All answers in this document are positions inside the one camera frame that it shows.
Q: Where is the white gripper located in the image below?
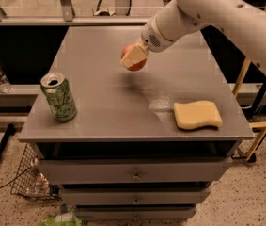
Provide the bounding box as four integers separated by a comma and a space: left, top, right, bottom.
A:
119, 16, 178, 70

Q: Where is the red apple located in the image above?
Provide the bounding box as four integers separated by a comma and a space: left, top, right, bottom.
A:
120, 43, 148, 73

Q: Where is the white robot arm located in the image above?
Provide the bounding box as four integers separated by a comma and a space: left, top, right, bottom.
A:
121, 0, 266, 75

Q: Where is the green soda can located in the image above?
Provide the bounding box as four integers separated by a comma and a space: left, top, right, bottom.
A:
40, 73, 77, 121

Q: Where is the yellow sponge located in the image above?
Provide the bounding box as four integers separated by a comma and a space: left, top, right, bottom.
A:
173, 101, 223, 130

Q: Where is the grey drawer cabinet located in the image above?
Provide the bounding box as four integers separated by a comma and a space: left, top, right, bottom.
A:
20, 26, 253, 220

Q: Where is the clear plastic water bottle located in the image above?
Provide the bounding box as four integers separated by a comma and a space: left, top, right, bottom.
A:
0, 67, 12, 93

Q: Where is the green white packet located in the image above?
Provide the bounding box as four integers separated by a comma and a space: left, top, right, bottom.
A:
39, 212, 82, 226

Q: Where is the wire mesh basket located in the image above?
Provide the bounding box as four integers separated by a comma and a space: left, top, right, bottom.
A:
10, 144, 60, 202

